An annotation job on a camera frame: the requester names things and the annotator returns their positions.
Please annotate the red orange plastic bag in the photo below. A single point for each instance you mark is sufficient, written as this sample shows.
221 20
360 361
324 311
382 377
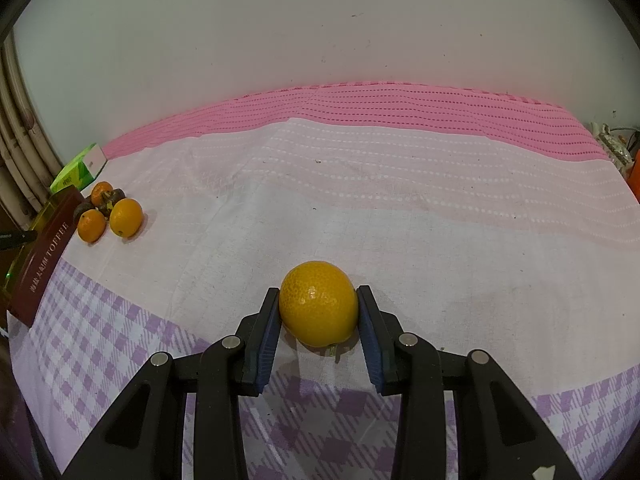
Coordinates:
633 179

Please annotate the green tissue pack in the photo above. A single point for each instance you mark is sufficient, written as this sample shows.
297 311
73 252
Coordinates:
81 171

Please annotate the gold red toffee tin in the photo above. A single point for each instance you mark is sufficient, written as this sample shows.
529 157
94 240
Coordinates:
29 273

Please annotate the beige patterned curtain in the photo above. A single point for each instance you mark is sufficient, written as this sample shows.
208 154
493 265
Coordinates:
25 149

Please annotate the orange tangerine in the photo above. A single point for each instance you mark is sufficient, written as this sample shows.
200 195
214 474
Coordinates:
98 191
91 225

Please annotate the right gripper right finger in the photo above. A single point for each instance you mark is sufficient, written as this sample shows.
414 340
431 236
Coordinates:
452 406

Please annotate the pink purple checkered tablecloth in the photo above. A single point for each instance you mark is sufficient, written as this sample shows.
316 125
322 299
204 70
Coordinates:
480 220

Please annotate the yellow orange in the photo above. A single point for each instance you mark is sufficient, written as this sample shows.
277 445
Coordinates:
318 304
126 218

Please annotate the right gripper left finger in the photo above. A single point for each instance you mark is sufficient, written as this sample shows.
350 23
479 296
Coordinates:
140 436

